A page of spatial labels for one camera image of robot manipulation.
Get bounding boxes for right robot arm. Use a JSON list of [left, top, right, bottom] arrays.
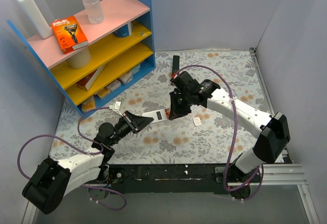
[[169, 71, 290, 182]]

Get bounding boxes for yellow packet on shelf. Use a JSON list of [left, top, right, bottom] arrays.
[[81, 96, 96, 113]]

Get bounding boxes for clear plastic water bottle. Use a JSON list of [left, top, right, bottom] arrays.
[[76, 0, 105, 24]]

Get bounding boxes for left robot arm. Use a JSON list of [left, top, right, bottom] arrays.
[[22, 111, 154, 214]]

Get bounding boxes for white bottle black cap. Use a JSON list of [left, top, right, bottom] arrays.
[[16, 0, 53, 39]]

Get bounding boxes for blue shelf unit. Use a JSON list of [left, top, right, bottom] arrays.
[[7, 0, 155, 114]]

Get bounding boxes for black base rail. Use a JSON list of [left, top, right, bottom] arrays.
[[33, 162, 307, 194]]

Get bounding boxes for purple cable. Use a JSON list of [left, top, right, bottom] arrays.
[[16, 106, 127, 211], [172, 65, 264, 202]]

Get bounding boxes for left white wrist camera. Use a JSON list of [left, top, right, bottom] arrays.
[[109, 101, 122, 114]]

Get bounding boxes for cream cylinder container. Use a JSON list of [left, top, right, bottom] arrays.
[[66, 48, 91, 69]]

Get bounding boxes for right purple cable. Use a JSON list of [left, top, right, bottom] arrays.
[[172, 65, 264, 202]]

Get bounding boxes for red white remote control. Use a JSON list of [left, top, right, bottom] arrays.
[[142, 109, 168, 123]]

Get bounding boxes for white packets on shelf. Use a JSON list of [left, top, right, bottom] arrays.
[[97, 64, 141, 99]]

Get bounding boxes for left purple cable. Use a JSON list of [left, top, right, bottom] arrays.
[[16, 106, 127, 211]]

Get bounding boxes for white battery cover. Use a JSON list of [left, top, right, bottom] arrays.
[[193, 117, 202, 127]]

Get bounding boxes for red white book box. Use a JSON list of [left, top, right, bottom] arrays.
[[76, 64, 107, 91]]

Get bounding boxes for long black box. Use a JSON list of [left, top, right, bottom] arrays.
[[172, 55, 180, 74]]

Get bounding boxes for orange razor box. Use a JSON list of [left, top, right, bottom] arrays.
[[51, 16, 89, 54]]

